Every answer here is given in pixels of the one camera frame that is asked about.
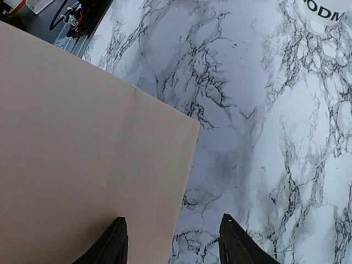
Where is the stack of white cups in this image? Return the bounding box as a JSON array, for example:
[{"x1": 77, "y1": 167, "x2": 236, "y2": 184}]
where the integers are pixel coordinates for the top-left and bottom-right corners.
[{"x1": 299, "y1": 0, "x2": 351, "y2": 26}]

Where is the brown paper takeout bag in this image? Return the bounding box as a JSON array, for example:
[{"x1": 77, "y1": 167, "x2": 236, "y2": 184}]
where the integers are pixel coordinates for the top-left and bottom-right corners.
[{"x1": 1, "y1": 23, "x2": 200, "y2": 263}]

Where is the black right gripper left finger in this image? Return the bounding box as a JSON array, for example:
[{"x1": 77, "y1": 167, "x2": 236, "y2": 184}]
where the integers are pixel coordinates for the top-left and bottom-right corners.
[{"x1": 74, "y1": 217, "x2": 128, "y2": 264}]

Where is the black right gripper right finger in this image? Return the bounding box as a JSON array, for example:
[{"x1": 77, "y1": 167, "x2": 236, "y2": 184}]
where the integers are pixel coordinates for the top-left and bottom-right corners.
[{"x1": 218, "y1": 213, "x2": 278, "y2": 264}]

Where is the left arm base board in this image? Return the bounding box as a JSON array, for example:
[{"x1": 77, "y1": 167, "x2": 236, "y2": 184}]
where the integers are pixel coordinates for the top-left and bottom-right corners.
[{"x1": 48, "y1": 0, "x2": 113, "y2": 39}]

